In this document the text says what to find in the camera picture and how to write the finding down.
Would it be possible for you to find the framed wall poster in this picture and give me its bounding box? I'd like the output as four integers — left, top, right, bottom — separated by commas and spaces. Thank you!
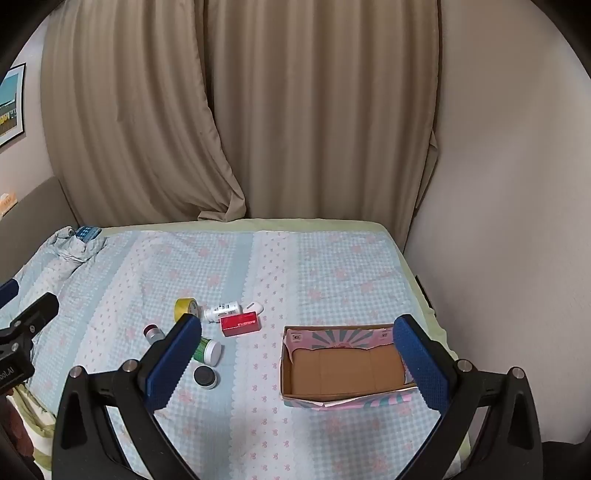
0, 62, 27, 148

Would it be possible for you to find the crumpled light blue cloth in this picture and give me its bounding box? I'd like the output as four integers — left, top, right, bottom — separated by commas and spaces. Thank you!
44, 226, 108, 278

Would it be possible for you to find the pink printed cardboard box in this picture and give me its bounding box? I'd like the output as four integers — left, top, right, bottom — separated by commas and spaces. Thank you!
280, 323, 422, 409

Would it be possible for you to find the beige curtain panel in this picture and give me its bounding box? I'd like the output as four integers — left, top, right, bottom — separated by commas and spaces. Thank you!
198, 0, 439, 252
41, 0, 246, 227

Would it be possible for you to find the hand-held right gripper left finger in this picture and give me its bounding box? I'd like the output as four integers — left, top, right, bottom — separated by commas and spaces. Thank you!
52, 314, 204, 480

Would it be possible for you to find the grey padded headboard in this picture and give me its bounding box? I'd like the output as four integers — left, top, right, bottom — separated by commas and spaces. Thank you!
0, 175, 79, 283

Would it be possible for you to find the blue checked floral blanket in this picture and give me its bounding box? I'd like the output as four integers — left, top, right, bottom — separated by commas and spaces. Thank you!
0, 228, 462, 480

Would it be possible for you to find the printed cloth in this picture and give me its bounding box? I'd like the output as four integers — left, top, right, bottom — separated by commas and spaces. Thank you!
7, 385, 63, 472

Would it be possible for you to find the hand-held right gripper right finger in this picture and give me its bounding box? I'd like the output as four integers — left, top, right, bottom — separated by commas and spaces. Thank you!
392, 314, 543, 480

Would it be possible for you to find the green jar white lid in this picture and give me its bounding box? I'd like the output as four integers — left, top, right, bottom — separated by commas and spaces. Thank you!
196, 337, 223, 367

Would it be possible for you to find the light green mattress sheet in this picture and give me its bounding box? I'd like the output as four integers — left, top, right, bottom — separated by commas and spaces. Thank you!
99, 217, 472, 464

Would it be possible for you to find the dark brown object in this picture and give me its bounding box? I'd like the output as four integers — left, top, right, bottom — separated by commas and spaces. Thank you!
0, 397, 35, 462

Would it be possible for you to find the dark grey bottle cap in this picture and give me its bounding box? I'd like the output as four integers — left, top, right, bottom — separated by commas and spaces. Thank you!
193, 364, 219, 390

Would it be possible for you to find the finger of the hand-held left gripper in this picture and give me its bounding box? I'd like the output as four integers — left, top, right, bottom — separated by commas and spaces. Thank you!
0, 292, 61, 344
0, 278, 20, 309

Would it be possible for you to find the white bottle cap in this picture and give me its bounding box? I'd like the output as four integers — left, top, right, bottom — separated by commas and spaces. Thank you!
203, 301, 243, 324

